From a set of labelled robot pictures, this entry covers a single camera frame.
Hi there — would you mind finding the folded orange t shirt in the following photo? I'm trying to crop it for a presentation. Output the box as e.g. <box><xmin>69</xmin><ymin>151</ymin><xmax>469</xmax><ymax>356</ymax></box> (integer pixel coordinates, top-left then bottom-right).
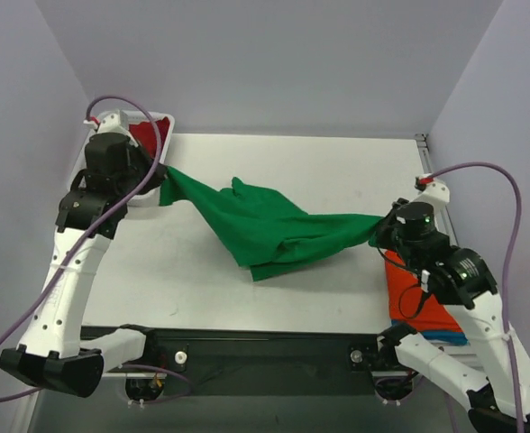
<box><xmin>385</xmin><ymin>251</ymin><xmax>457</xmax><ymax>324</ymax></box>

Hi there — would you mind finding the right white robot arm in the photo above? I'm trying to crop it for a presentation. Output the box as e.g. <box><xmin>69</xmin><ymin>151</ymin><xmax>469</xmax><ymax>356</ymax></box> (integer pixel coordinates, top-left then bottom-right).
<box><xmin>375</xmin><ymin>199</ymin><xmax>530</xmax><ymax>432</ymax></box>

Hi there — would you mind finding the aluminium frame rail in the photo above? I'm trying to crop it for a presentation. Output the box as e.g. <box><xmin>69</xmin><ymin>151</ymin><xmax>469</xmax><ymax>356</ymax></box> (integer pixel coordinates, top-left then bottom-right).
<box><xmin>415</xmin><ymin>134</ymin><xmax>458</xmax><ymax>244</ymax></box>

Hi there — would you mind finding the green t shirt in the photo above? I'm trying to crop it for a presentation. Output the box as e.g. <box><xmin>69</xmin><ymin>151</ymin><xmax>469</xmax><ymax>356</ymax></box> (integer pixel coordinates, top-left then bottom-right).
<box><xmin>160</xmin><ymin>167</ymin><xmax>381</xmax><ymax>281</ymax></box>

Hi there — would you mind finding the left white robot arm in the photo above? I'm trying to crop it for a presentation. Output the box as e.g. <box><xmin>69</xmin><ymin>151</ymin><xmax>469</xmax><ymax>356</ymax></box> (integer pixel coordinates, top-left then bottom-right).
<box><xmin>0</xmin><ymin>132</ymin><xmax>167</xmax><ymax>398</ymax></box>

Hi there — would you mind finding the dark red t shirt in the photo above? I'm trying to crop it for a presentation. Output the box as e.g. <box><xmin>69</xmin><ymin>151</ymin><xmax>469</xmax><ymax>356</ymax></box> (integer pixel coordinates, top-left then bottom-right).
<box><xmin>129</xmin><ymin>116</ymin><xmax>172</xmax><ymax>158</ymax></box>

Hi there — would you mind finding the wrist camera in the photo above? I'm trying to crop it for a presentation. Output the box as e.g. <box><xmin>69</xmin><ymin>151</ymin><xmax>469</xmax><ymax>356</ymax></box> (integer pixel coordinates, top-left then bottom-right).
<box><xmin>415</xmin><ymin>177</ymin><xmax>450</xmax><ymax>213</ymax></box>
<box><xmin>83</xmin><ymin>110</ymin><xmax>130</xmax><ymax>135</ymax></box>

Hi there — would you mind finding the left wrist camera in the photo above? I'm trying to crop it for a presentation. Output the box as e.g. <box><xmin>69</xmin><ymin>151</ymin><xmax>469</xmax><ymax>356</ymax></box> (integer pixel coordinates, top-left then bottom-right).
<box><xmin>83</xmin><ymin>110</ymin><xmax>130</xmax><ymax>135</ymax></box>

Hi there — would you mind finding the white plastic basket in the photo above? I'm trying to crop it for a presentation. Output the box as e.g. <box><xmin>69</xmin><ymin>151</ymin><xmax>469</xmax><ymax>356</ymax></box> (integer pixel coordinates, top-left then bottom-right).
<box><xmin>96</xmin><ymin>109</ymin><xmax>175</xmax><ymax>207</ymax></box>

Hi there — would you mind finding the folded blue t shirt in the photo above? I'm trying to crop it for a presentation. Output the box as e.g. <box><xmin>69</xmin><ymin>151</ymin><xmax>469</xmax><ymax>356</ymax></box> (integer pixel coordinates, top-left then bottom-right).
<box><xmin>391</xmin><ymin>319</ymin><xmax>468</xmax><ymax>346</ymax></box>

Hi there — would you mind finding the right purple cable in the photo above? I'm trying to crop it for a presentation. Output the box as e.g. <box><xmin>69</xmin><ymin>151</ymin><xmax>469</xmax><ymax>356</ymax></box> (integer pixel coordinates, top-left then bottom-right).
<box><xmin>429</xmin><ymin>161</ymin><xmax>530</xmax><ymax>433</ymax></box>

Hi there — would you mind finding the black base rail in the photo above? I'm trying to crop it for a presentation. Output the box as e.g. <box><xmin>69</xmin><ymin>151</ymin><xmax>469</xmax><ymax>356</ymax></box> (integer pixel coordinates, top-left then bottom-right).
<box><xmin>120</xmin><ymin>328</ymin><xmax>417</xmax><ymax>400</ymax></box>

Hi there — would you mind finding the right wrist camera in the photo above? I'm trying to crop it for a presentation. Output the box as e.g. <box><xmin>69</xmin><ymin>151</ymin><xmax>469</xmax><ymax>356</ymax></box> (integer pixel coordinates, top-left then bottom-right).
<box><xmin>415</xmin><ymin>177</ymin><xmax>450</xmax><ymax>213</ymax></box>

